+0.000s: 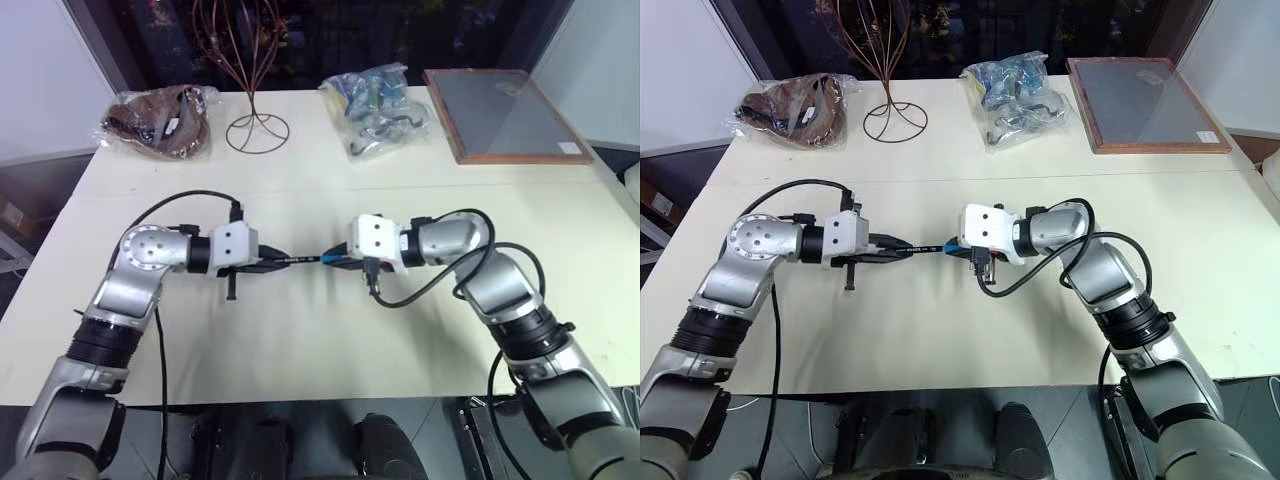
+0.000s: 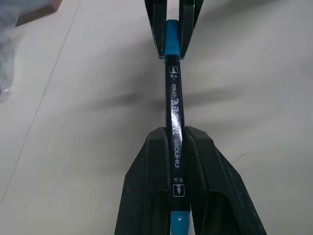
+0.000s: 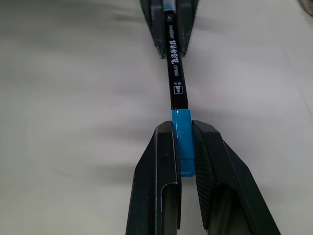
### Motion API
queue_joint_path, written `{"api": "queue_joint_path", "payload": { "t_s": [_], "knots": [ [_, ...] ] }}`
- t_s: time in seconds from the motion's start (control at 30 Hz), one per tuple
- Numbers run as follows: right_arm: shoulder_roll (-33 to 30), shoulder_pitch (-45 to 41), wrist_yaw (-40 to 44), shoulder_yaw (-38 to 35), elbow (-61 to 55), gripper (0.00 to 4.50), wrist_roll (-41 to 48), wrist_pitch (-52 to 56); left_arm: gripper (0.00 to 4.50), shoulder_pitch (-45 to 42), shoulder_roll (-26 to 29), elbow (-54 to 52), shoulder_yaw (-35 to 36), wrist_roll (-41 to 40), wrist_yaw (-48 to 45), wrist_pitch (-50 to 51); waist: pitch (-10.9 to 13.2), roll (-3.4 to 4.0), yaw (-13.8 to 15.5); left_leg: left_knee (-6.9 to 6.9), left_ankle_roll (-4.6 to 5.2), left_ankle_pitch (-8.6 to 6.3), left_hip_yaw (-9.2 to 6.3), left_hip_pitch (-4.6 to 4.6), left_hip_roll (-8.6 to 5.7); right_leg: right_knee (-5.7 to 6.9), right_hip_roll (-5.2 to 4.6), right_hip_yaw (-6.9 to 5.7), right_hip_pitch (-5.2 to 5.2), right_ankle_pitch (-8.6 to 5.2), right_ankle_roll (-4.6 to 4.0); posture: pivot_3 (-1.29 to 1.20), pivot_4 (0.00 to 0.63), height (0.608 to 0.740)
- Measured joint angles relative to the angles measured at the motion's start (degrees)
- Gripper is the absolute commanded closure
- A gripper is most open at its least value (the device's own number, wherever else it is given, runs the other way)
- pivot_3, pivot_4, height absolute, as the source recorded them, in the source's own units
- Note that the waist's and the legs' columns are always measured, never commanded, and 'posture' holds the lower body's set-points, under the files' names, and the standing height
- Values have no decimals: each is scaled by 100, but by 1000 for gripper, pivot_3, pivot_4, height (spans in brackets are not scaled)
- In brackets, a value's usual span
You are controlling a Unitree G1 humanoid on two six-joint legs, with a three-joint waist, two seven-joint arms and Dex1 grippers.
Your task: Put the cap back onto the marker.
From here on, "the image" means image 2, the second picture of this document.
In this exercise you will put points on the clear plastic bag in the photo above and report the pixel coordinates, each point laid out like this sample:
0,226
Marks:
6,49

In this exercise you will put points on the brown wooden board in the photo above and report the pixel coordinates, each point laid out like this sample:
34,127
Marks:
40,13

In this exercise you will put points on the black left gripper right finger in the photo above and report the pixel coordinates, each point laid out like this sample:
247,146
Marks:
215,186

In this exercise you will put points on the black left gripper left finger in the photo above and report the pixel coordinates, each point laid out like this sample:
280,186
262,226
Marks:
144,176

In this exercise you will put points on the black marker with white print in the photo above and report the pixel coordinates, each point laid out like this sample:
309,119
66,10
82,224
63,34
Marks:
174,117

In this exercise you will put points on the blue marker cap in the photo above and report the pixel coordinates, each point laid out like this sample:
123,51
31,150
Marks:
172,39

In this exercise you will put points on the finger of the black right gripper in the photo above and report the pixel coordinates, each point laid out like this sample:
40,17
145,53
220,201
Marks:
189,22
156,27

